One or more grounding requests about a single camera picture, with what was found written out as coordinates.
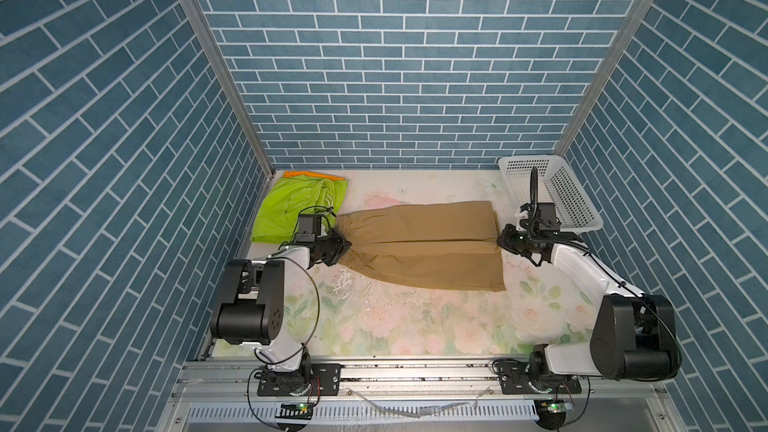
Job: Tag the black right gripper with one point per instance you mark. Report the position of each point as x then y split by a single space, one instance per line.
505 239

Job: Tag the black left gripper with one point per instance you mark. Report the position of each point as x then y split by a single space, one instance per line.
340 244

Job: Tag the tan brown shorts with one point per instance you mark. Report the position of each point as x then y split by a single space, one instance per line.
449 246

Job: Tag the neon green shorts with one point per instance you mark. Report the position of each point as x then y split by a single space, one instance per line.
289 197

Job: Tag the orange shorts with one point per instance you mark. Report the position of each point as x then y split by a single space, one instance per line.
310 174

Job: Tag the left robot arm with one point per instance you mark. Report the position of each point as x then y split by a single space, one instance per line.
249 307

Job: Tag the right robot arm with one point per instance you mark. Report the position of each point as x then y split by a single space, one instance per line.
633 336

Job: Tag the white plastic laundry basket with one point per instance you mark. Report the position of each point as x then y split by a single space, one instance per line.
557 183

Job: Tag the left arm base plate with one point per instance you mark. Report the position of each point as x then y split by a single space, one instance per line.
316 379

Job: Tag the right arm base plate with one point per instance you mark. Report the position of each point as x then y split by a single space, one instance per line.
521 378

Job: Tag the aluminium front rail frame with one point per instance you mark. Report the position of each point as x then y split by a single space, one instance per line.
220 395

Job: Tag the aluminium corner post right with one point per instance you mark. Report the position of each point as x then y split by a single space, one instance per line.
620 43

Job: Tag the aluminium corner post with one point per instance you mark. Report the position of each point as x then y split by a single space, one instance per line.
202 31
620 43

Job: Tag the aluminium corner post left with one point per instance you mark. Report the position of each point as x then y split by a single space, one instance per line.
202 31

